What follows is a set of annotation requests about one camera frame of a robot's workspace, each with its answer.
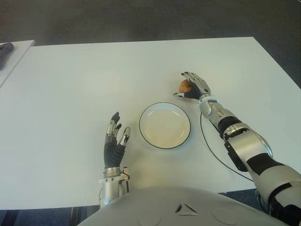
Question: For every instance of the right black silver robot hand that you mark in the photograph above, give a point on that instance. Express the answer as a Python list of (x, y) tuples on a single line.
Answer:
[(200, 88)]

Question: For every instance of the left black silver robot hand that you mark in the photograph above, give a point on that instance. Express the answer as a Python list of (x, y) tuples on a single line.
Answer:
[(113, 154)]

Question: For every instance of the red yellow apple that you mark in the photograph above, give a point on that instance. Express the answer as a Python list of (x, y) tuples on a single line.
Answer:
[(184, 86)]

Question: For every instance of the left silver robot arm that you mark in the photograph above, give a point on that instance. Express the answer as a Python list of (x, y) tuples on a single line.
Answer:
[(111, 188)]

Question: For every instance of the right silver black robot arm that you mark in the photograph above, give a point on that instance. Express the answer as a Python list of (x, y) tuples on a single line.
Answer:
[(249, 146)]

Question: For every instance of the white plate with black rim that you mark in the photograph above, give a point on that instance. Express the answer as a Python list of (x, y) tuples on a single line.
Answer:
[(164, 127)]

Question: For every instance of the grey robot torso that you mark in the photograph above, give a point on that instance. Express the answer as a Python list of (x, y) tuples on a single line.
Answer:
[(183, 209)]

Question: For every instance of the dark grey object on side table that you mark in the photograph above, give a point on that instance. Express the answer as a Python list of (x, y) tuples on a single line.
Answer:
[(4, 53)]

